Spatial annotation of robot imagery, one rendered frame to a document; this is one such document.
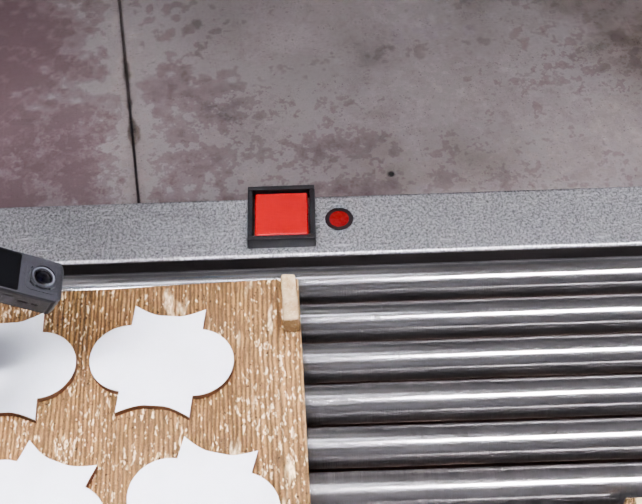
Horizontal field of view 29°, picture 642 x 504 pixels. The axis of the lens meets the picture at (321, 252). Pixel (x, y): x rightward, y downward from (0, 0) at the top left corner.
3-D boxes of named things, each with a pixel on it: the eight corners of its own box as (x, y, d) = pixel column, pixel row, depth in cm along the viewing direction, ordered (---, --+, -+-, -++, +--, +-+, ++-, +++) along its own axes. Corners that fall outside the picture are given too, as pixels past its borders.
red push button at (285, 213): (255, 200, 144) (254, 193, 143) (307, 199, 144) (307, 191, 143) (255, 243, 140) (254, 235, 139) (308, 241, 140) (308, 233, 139)
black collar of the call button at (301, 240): (248, 195, 144) (247, 186, 143) (314, 193, 144) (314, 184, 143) (248, 249, 140) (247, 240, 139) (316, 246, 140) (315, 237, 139)
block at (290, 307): (281, 287, 134) (280, 272, 132) (298, 286, 134) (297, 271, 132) (283, 334, 131) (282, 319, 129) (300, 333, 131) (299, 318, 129)
